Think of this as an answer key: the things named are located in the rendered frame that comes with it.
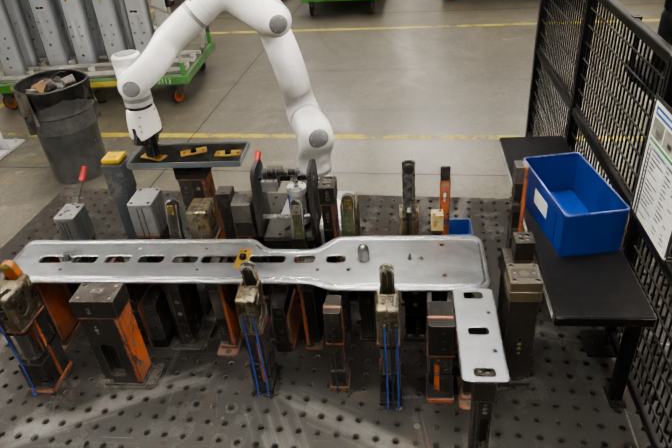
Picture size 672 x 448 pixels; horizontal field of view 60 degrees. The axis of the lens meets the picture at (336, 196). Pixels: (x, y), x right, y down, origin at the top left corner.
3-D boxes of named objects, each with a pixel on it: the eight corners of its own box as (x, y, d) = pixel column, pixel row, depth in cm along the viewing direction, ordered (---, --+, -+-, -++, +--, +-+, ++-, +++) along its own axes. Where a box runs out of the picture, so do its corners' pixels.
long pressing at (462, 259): (-12, 289, 162) (-14, 285, 161) (31, 241, 181) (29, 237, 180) (492, 292, 145) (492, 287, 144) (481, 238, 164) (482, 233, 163)
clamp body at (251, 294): (246, 398, 159) (223, 305, 140) (256, 363, 169) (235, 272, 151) (279, 399, 158) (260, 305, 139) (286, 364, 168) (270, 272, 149)
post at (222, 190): (236, 292, 196) (213, 193, 175) (239, 282, 200) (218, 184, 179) (250, 292, 195) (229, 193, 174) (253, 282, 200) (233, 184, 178)
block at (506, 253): (499, 357, 164) (508, 275, 148) (493, 326, 174) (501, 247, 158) (510, 357, 163) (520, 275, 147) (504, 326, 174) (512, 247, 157)
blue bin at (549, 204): (559, 258, 148) (565, 216, 141) (518, 195, 173) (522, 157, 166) (622, 251, 148) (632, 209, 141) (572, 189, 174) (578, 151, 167)
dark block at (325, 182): (329, 295, 191) (317, 187, 169) (331, 281, 197) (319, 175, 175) (344, 295, 191) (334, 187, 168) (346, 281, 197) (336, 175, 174)
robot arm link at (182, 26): (210, 36, 160) (134, 109, 164) (205, 21, 173) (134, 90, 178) (186, 11, 155) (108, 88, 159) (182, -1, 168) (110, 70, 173)
